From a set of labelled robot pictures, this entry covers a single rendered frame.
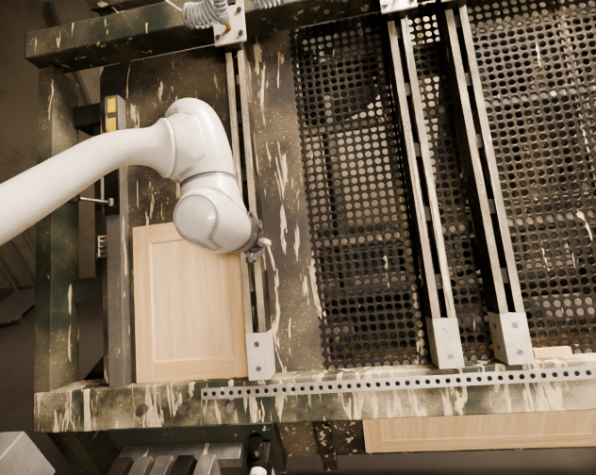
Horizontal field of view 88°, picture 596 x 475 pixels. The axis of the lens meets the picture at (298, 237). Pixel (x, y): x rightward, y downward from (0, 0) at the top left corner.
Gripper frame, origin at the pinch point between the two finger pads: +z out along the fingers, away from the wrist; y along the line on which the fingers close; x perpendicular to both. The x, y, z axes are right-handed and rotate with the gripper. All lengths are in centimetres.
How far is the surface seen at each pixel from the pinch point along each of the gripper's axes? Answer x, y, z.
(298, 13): -17, 72, 3
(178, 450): 31, -57, 5
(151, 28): 31, 73, -2
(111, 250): 51, 4, 4
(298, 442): 5, -79, 53
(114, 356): 50, -29, 4
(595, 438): -106, -80, 53
